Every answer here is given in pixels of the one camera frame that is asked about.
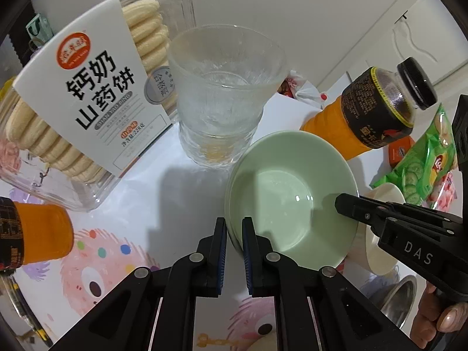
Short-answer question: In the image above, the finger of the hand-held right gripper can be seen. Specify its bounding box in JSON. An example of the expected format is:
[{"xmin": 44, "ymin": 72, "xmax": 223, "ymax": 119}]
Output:
[
  {"xmin": 334, "ymin": 192, "xmax": 456, "ymax": 224},
  {"xmin": 364, "ymin": 212, "xmax": 456, "ymax": 238}
]

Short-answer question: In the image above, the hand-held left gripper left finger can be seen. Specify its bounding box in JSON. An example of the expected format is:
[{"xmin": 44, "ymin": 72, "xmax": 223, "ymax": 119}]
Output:
[{"xmin": 47, "ymin": 217, "xmax": 228, "ymax": 351}]

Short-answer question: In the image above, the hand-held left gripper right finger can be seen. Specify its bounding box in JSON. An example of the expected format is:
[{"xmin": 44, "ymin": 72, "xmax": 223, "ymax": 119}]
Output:
[{"xmin": 241, "ymin": 217, "xmax": 432, "ymax": 351}]

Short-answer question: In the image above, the cream white cup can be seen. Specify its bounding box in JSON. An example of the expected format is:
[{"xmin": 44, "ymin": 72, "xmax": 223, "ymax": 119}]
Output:
[{"xmin": 360, "ymin": 182, "xmax": 406, "ymax": 276}]

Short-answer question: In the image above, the steel bowl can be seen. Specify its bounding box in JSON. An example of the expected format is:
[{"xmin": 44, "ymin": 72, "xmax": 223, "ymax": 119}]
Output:
[{"xmin": 380, "ymin": 273, "xmax": 418, "ymax": 331}]

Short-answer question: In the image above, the small green ribbed bowl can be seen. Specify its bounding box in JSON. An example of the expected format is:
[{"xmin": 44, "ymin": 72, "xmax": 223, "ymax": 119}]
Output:
[{"xmin": 228, "ymin": 130, "xmax": 359, "ymax": 268}]

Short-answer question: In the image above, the person's right hand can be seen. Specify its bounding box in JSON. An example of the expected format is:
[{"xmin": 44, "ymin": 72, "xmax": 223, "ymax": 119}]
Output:
[{"xmin": 419, "ymin": 281, "xmax": 468, "ymax": 337}]

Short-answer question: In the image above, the pink fruit print packet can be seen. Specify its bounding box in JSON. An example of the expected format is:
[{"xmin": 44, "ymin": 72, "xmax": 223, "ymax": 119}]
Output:
[{"xmin": 428, "ymin": 173, "xmax": 457, "ymax": 210}]

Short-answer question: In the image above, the green chips bag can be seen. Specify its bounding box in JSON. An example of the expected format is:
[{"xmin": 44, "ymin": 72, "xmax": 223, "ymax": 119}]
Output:
[{"xmin": 369, "ymin": 104, "xmax": 457, "ymax": 209}]

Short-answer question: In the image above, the orange snack packet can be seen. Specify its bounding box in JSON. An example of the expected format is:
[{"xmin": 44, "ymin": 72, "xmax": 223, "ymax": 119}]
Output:
[{"xmin": 388, "ymin": 136, "xmax": 416, "ymax": 169}]

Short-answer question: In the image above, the orange juice bottle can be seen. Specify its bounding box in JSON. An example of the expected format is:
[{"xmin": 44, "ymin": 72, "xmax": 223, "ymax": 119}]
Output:
[
  {"xmin": 300, "ymin": 56, "xmax": 438, "ymax": 160},
  {"xmin": 0, "ymin": 197, "xmax": 74, "ymax": 272}
]

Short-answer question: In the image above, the cartoon printed tablecloth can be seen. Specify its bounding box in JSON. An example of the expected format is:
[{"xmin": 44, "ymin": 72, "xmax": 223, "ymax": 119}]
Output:
[{"xmin": 0, "ymin": 73, "xmax": 468, "ymax": 351}]

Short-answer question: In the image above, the white plastic bag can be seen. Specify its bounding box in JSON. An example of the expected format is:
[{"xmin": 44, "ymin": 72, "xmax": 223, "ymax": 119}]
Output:
[{"xmin": 280, "ymin": 75, "xmax": 330, "ymax": 109}]

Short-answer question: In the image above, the clear glass cup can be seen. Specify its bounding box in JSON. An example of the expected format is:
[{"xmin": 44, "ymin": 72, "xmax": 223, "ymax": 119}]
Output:
[{"xmin": 167, "ymin": 25, "xmax": 288, "ymax": 169}]

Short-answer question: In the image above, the black pen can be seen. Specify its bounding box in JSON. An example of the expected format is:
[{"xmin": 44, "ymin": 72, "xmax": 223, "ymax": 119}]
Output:
[{"xmin": 0, "ymin": 274, "xmax": 55, "ymax": 350}]

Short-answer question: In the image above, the clear plastic biscuit box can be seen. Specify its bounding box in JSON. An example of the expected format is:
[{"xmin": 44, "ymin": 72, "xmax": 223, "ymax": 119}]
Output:
[{"xmin": 0, "ymin": 0, "xmax": 194, "ymax": 213}]

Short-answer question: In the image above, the green box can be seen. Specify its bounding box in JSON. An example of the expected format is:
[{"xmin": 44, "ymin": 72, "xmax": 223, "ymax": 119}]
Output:
[{"xmin": 25, "ymin": 14, "xmax": 55, "ymax": 41}]

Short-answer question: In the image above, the white wall cable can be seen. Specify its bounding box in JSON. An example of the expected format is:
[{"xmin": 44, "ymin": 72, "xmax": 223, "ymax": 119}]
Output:
[{"xmin": 392, "ymin": 16, "xmax": 439, "ymax": 67}]

